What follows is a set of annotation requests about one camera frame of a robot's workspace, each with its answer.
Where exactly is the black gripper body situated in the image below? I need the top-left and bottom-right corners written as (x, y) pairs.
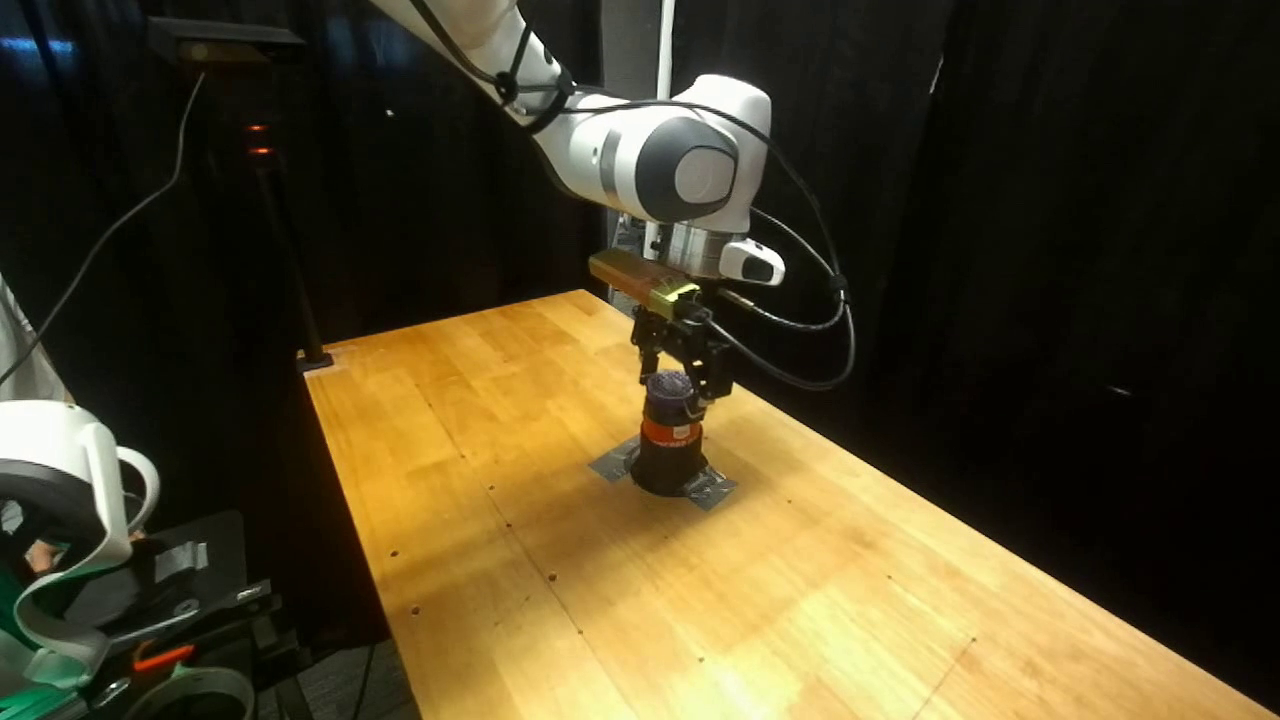
top-left (628, 298), bottom-right (740, 368)

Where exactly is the grey square mat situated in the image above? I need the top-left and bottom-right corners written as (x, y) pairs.
top-left (588, 439), bottom-right (740, 516)

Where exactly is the orange and black bar clamp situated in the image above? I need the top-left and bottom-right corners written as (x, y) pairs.
top-left (128, 641), bottom-right (201, 678)

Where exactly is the grey tape roll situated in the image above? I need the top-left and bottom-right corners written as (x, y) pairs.
top-left (114, 661), bottom-right (260, 720)

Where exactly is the white rounded machine housing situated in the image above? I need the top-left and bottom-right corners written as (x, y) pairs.
top-left (0, 272), bottom-right (167, 672)

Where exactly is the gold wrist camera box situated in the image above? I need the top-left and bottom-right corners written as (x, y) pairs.
top-left (582, 245), bottom-right (706, 318)

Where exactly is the dark cup with orange ring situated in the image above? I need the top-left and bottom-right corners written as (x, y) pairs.
top-left (628, 368), bottom-right (711, 499)

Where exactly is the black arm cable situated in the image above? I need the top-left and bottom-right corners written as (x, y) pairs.
top-left (691, 124), bottom-right (861, 396)

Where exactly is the white vertical post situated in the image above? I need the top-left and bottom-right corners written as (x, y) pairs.
top-left (646, 0), bottom-right (680, 98)

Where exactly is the black camera stand pole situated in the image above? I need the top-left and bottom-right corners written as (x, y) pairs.
top-left (236, 116), bottom-right (338, 377)

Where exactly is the black flat camera bar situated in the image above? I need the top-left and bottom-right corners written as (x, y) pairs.
top-left (138, 13), bottom-right (312, 70)

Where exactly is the grey hanging cable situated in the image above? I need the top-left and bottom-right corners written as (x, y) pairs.
top-left (0, 68), bottom-right (210, 392)

